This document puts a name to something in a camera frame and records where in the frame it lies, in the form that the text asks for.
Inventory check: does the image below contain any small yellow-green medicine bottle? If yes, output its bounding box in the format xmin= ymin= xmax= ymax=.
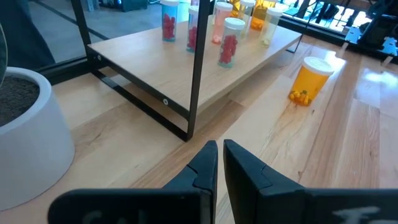
xmin=238 ymin=0 xmax=256 ymax=34

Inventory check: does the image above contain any small white-capped medicine bottle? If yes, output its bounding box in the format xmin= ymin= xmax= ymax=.
xmin=260 ymin=6 xmax=284 ymax=47

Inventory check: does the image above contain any person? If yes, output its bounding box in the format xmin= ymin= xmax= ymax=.
xmin=0 ymin=0 xmax=56 ymax=70

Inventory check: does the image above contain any white plant pot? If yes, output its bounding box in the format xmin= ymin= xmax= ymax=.
xmin=0 ymin=67 xmax=76 ymax=212

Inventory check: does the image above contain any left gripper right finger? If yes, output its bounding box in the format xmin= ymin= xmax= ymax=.
xmin=223 ymin=139 xmax=398 ymax=224

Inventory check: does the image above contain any wooden shelf with black frame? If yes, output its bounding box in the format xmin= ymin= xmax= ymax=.
xmin=70 ymin=0 xmax=312 ymax=142

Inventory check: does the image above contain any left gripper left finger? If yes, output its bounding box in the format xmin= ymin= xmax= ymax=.
xmin=161 ymin=139 xmax=218 ymax=224

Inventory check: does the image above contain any small red medicine bottle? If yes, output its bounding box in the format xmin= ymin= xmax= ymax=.
xmin=211 ymin=1 xmax=234 ymax=45

